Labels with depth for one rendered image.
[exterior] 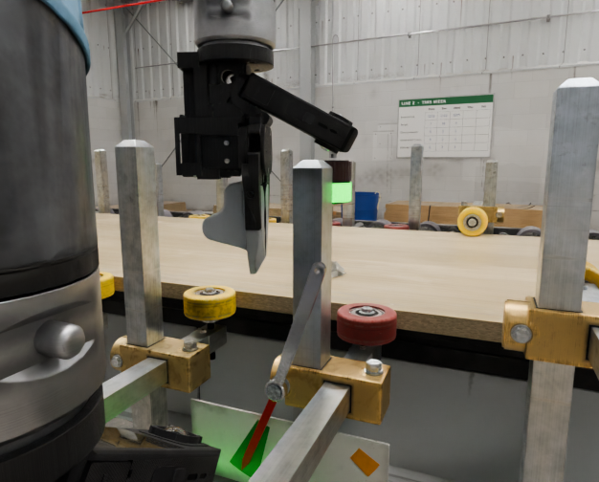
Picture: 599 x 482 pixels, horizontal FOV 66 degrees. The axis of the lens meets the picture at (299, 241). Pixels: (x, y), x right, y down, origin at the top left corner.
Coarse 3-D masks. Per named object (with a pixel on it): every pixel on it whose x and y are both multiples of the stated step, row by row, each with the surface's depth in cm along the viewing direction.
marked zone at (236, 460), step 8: (256, 424) 57; (264, 432) 56; (248, 440) 58; (264, 440) 57; (240, 448) 58; (256, 448) 57; (264, 448) 57; (240, 456) 58; (256, 456) 57; (240, 464) 59; (248, 464) 58; (256, 464) 58; (248, 472) 58
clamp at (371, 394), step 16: (272, 368) 56; (304, 368) 53; (336, 368) 53; (352, 368) 53; (384, 368) 53; (304, 384) 53; (320, 384) 52; (352, 384) 51; (368, 384) 50; (384, 384) 51; (288, 400) 54; (304, 400) 54; (352, 400) 51; (368, 400) 50; (384, 400) 51; (352, 416) 52; (368, 416) 51
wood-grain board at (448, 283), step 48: (192, 240) 123; (288, 240) 123; (336, 240) 123; (384, 240) 123; (432, 240) 123; (480, 240) 123; (528, 240) 123; (240, 288) 76; (288, 288) 76; (336, 288) 76; (384, 288) 76; (432, 288) 76; (480, 288) 76; (528, 288) 76; (480, 336) 61
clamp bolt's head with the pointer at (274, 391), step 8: (272, 384) 53; (288, 384) 54; (272, 392) 53; (280, 392) 53; (272, 408) 55; (264, 416) 56; (264, 424) 56; (256, 432) 56; (256, 440) 57; (248, 448) 57; (248, 456) 57
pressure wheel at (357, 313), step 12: (348, 312) 62; (360, 312) 62; (372, 312) 62; (384, 312) 63; (348, 324) 60; (360, 324) 59; (372, 324) 59; (384, 324) 59; (396, 324) 62; (348, 336) 60; (360, 336) 59; (372, 336) 59; (384, 336) 59
